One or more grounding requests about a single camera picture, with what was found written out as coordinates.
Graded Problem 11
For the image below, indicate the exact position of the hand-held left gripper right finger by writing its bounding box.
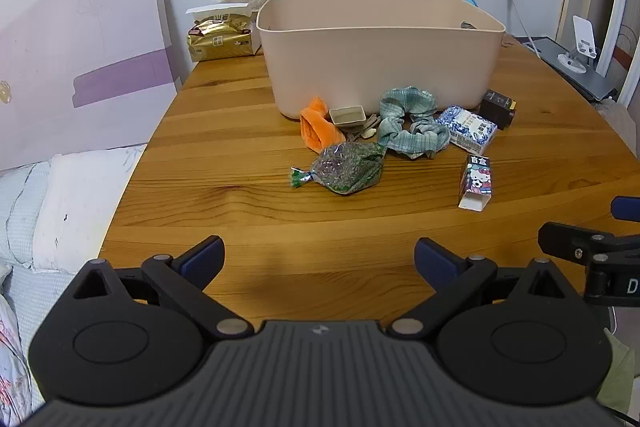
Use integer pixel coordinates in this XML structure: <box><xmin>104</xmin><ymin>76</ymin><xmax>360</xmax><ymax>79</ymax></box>
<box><xmin>387</xmin><ymin>237</ymin><xmax>573</xmax><ymax>340</ymax></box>

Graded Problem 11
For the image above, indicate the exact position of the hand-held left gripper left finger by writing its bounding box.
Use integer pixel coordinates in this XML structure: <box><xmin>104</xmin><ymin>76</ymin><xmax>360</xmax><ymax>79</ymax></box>
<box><xmin>72</xmin><ymin>234</ymin><xmax>253</xmax><ymax>340</ymax></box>

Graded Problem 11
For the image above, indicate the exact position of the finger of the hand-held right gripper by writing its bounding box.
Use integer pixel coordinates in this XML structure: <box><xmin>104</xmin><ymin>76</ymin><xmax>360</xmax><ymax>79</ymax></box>
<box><xmin>539</xmin><ymin>221</ymin><xmax>640</xmax><ymax>264</ymax></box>
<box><xmin>611</xmin><ymin>196</ymin><xmax>640</xmax><ymax>223</ymax></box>

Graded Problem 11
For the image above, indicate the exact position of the cartoon cat carton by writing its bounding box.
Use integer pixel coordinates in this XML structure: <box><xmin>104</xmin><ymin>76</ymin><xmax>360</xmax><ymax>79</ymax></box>
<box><xmin>457</xmin><ymin>154</ymin><xmax>493</xmax><ymax>211</ymax></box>

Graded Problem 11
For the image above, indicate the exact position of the clear bag of dried herbs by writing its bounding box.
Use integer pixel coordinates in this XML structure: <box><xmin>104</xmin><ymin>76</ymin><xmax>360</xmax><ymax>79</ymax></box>
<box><xmin>290</xmin><ymin>142</ymin><xmax>387</xmax><ymax>196</ymax></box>

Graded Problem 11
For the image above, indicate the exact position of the blue white patterned box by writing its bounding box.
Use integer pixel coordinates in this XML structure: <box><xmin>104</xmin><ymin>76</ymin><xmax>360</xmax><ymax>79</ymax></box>
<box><xmin>434</xmin><ymin>105</ymin><xmax>498</xmax><ymax>156</ymax></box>

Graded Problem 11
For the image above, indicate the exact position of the brown hair clip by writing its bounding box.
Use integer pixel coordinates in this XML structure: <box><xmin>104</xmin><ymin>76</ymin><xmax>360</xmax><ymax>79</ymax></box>
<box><xmin>347</xmin><ymin>113</ymin><xmax>383</xmax><ymax>142</ymax></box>

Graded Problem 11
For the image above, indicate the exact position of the small black box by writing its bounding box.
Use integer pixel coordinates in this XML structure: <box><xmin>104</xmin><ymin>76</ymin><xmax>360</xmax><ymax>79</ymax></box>
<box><xmin>479</xmin><ymin>89</ymin><xmax>518</xmax><ymax>129</ymax></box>

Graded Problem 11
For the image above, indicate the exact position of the green checked scrunchie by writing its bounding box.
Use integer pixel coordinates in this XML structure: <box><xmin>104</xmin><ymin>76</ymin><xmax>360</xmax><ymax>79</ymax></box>
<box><xmin>376</xmin><ymin>86</ymin><xmax>452</xmax><ymax>159</ymax></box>

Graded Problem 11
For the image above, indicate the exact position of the small beige tray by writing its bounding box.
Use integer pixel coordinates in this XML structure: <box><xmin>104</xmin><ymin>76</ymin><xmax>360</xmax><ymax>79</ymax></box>
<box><xmin>328</xmin><ymin>105</ymin><xmax>368</xmax><ymax>128</ymax></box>

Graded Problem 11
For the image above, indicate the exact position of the orange cloth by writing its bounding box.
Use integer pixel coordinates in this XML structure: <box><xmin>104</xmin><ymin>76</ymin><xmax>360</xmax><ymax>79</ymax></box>
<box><xmin>299</xmin><ymin>96</ymin><xmax>347</xmax><ymax>154</ymax></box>

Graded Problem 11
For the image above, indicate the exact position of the beige plastic storage bin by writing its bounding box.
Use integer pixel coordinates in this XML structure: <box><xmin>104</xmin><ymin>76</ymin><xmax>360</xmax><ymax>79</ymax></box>
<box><xmin>256</xmin><ymin>0</ymin><xmax>507</xmax><ymax>120</ymax></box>

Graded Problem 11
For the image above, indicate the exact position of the pale green cloth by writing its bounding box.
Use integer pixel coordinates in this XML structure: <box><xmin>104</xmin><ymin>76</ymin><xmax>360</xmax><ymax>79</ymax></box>
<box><xmin>597</xmin><ymin>327</ymin><xmax>637</xmax><ymax>413</ymax></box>

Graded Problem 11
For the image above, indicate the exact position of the white pillow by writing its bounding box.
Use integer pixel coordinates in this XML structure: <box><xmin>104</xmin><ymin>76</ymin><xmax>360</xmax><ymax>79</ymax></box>
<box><xmin>32</xmin><ymin>144</ymin><xmax>148</xmax><ymax>273</ymax></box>

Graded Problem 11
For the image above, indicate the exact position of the grey laptop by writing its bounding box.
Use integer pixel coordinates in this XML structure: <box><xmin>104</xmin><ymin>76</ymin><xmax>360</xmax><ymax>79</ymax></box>
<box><xmin>515</xmin><ymin>36</ymin><xmax>618</xmax><ymax>100</ymax></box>

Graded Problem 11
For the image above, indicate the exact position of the white phone stand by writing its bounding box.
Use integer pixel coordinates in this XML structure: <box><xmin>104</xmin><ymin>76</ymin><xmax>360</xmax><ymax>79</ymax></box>
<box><xmin>557</xmin><ymin>15</ymin><xmax>599</xmax><ymax>74</ymax></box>

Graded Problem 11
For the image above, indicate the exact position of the light blue bed sheet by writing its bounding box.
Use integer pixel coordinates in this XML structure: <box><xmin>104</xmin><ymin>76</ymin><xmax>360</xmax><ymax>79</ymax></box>
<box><xmin>0</xmin><ymin>161</ymin><xmax>81</xmax><ymax>425</ymax></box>

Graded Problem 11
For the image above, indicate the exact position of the gold tissue packet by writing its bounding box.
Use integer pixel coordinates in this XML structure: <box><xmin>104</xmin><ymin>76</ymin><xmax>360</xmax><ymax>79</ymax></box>
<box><xmin>187</xmin><ymin>18</ymin><xmax>253</xmax><ymax>62</ymax></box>

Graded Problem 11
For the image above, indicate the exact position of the purple headboard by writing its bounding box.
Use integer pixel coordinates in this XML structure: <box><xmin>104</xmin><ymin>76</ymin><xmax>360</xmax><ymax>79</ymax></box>
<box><xmin>0</xmin><ymin>0</ymin><xmax>183</xmax><ymax>170</ymax></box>

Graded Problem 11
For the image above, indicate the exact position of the white plug and cable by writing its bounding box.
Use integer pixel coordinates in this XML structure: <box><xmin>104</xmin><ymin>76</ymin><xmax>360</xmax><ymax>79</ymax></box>
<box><xmin>504</xmin><ymin>0</ymin><xmax>543</xmax><ymax>55</ymax></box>

